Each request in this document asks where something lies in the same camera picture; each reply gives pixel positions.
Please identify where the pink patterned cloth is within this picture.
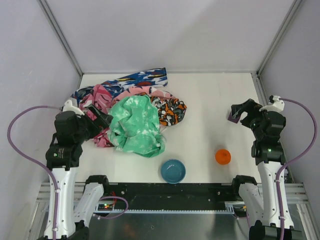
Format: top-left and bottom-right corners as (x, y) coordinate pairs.
(79, 83), (176, 148)

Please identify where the green tie-dye cloth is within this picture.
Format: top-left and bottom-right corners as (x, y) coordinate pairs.
(107, 95), (166, 158)

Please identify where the orange black patterned cloth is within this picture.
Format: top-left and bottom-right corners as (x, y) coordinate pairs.
(137, 92), (187, 127)

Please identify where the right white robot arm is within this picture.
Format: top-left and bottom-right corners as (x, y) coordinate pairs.
(228, 95), (303, 240)

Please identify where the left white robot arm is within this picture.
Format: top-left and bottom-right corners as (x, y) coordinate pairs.
(42, 100), (113, 240)

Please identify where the blue patterned cloth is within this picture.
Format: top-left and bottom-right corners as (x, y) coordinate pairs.
(70, 66), (170, 106)

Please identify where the purple block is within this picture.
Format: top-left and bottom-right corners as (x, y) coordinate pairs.
(227, 110), (243, 124)

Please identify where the orange fruit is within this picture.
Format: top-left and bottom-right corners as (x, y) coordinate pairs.
(215, 149), (231, 165)

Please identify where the blue ceramic bowl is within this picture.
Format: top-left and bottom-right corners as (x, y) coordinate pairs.
(160, 159), (186, 185)

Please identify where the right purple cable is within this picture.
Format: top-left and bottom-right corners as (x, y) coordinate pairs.
(234, 98), (317, 240)

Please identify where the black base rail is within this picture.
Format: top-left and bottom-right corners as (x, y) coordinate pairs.
(96, 183), (245, 214)

